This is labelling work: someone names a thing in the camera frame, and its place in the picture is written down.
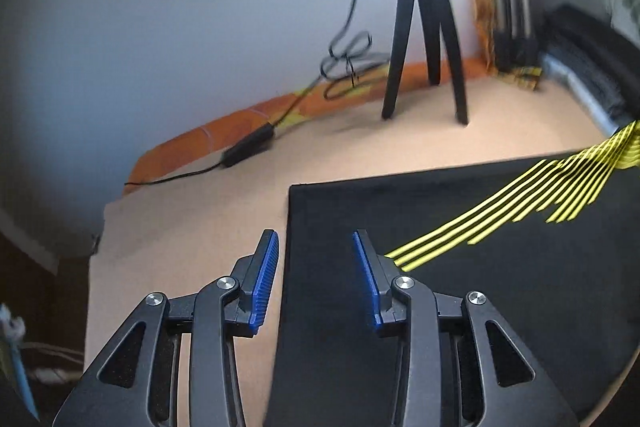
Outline stack of dark folded clothes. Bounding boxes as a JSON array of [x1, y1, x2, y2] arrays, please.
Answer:
[[537, 3, 640, 135]]

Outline black tripod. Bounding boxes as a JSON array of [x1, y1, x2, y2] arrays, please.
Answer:
[[381, 0, 470, 126]]

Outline beige bed sheet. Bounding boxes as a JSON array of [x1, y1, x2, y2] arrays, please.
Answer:
[[84, 74, 618, 368]]

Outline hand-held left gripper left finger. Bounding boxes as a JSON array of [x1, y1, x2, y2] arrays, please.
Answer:
[[52, 229, 279, 427]]

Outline black pants with yellow stripes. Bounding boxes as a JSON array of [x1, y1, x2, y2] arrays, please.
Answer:
[[261, 119, 640, 427]]

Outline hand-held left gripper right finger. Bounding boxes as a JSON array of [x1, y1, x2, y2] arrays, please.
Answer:
[[352, 230, 581, 427]]

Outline orange patterned cloth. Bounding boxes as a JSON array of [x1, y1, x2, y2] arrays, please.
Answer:
[[123, 57, 488, 195]]

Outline black power cable with adapter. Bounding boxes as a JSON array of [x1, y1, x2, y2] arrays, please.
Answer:
[[124, 0, 391, 186]]

